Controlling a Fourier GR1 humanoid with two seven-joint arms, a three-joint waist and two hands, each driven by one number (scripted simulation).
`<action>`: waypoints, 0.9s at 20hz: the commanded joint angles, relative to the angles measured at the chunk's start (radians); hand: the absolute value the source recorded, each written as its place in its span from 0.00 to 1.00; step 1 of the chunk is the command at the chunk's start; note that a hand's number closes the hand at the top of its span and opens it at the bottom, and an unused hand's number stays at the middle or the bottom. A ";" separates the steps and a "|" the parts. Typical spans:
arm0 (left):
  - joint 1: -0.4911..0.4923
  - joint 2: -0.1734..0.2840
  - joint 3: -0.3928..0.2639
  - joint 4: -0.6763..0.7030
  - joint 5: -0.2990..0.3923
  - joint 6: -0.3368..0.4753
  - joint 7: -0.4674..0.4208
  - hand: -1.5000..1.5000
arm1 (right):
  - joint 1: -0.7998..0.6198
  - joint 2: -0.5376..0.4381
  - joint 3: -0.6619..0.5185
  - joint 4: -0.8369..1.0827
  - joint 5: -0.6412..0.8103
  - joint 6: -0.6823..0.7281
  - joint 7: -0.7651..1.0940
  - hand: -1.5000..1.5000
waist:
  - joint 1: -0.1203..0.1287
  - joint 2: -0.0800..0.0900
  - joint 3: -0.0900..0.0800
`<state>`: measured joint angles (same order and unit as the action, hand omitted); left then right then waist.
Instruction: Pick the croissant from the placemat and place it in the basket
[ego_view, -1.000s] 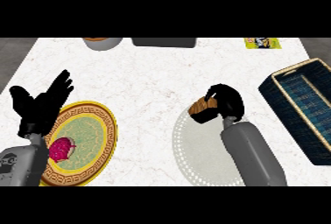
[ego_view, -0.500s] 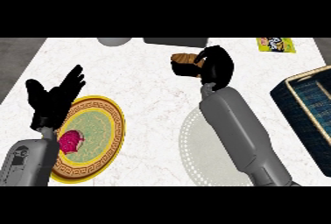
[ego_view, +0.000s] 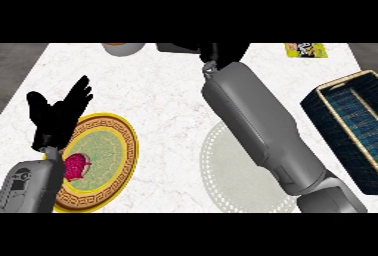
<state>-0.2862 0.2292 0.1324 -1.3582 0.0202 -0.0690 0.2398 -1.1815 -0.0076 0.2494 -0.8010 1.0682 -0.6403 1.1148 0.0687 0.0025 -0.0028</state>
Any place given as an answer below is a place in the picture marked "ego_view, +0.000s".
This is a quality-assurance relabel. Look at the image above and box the grey round bowl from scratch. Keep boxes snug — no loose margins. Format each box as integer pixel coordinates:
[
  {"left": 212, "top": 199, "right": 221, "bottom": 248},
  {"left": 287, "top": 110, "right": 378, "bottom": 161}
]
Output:
[{"left": 101, "top": 42, "right": 148, "bottom": 58}]

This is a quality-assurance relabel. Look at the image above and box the dark grey flat object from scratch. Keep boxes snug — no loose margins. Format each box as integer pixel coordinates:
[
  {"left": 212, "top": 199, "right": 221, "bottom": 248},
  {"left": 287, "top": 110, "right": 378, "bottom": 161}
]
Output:
[{"left": 156, "top": 42, "right": 203, "bottom": 55}]

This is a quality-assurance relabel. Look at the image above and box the red and tan pastry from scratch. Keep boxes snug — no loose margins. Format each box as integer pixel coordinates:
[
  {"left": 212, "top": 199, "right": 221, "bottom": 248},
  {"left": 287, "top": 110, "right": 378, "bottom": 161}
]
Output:
[{"left": 64, "top": 152, "right": 95, "bottom": 183}]

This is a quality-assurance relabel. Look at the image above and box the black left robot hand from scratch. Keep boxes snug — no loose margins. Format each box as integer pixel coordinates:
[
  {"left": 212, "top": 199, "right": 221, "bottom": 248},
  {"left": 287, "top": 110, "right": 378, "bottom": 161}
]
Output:
[{"left": 26, "top": 75, "right": 95, "bottom": 153}]

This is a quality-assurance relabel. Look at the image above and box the dark blue wicker basket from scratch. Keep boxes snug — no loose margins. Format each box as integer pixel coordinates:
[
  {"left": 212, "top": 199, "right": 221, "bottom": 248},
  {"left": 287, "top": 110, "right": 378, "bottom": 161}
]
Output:
[{"left": 300, "top": 69, "right": 378, "bottom": 196}]

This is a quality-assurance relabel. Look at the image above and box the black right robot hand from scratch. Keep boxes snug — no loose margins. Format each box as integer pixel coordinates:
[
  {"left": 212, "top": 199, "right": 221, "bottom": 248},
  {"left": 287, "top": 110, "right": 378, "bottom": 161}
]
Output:
[{"left": 198, "top": 42, "right": 253, "bottom": 72}]

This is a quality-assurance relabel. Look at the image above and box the yellow and brown patterned plate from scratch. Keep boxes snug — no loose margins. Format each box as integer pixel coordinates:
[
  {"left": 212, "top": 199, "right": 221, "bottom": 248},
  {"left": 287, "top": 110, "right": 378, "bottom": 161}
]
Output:
[{"left": 52, "top": 112, "right": 141, "bottom": 214}]

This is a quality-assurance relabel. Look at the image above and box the pale grey round placemat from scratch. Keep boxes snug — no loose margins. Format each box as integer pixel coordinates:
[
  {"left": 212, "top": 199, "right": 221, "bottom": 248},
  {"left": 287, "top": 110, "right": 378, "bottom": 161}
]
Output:
[{"left": 198, "top": 120, "right": 300, "bottom": 214}]

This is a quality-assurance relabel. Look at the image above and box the yellow printed packet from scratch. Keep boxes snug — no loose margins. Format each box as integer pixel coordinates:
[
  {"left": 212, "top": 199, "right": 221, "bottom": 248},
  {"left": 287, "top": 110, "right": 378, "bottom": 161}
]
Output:
[{"left": 284, "top": 42, "right": 330, "bottom": 59}]

